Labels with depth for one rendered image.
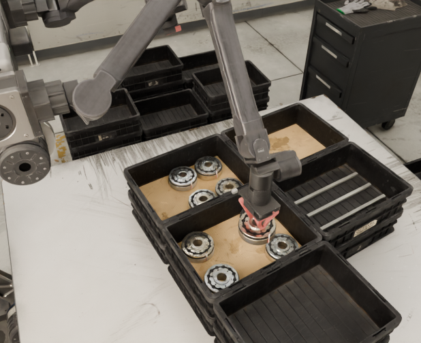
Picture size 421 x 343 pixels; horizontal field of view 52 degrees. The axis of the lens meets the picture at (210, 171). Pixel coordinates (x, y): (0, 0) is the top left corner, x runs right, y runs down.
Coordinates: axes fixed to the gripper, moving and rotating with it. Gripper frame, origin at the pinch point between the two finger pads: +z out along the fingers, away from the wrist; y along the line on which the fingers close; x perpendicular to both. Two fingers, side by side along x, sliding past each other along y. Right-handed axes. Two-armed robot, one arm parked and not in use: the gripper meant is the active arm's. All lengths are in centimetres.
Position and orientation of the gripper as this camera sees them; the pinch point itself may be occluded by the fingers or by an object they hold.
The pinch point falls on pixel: (257, 221)
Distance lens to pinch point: 119.7
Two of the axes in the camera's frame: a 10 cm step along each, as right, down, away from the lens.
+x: -8.6, 3.5, -3.6
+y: -5.1, -5.9, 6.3
